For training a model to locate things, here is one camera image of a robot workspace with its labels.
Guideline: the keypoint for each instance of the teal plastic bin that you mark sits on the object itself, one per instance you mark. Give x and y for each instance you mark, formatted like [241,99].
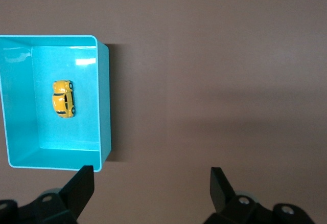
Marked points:
[25,132]

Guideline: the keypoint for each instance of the brown table cover mat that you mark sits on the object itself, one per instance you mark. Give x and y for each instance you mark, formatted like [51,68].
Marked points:
[217,80]

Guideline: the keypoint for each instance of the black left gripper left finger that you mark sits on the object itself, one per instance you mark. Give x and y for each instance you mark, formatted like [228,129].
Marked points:
[76,196]

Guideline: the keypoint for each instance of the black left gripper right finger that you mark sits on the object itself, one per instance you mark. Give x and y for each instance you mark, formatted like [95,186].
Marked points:
[222,196]

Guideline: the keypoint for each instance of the yellow beetle toy car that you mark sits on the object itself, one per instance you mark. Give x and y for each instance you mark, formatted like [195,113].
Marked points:
[61,98]

